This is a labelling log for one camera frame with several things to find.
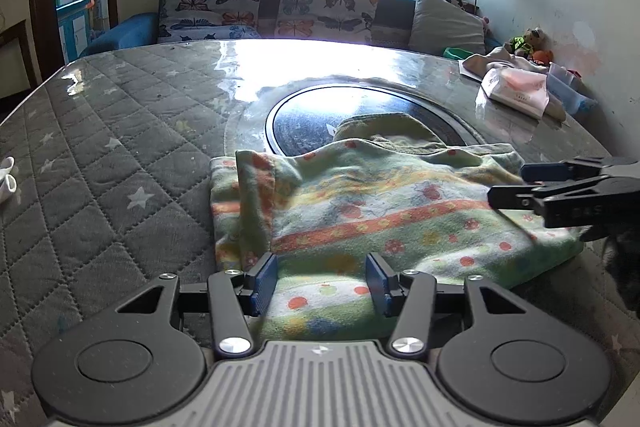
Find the grey pillow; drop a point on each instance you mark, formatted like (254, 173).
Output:
(447, 24)

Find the stuffed toy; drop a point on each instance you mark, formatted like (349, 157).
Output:
(525, 43)

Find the dark wooden chair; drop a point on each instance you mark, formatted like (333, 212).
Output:
(17, 62)

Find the butterfly print pillow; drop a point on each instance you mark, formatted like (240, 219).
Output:
(210, 14)
(325, 9)

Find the green patterned children's garment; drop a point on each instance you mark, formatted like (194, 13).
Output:
(350, 207)

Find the pale pink cloth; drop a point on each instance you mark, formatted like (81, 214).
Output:
(495, 59)

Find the black round glass turntable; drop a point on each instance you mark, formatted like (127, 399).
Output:
(300, 122)

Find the blue cabinet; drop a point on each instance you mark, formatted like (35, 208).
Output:
(75, 27)

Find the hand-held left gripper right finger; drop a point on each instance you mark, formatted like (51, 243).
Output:
(377, 283)

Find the green bowl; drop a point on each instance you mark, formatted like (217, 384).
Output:
(457, 53)

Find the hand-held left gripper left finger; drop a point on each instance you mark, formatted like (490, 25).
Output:
(265, 283)

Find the blue plastic container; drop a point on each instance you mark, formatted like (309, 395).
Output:
(565, 89)

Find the pink white tissue pack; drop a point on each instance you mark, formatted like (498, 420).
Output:
(515, 92)

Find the white small object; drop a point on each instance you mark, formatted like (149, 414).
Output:
(7, 179)

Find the orange small toy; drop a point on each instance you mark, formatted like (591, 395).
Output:
(542, 57)

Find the blue sofa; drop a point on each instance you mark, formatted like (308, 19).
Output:
(130, 32)

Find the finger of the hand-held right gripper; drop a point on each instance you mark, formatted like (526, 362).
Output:
(550, 171)
(515, 198)

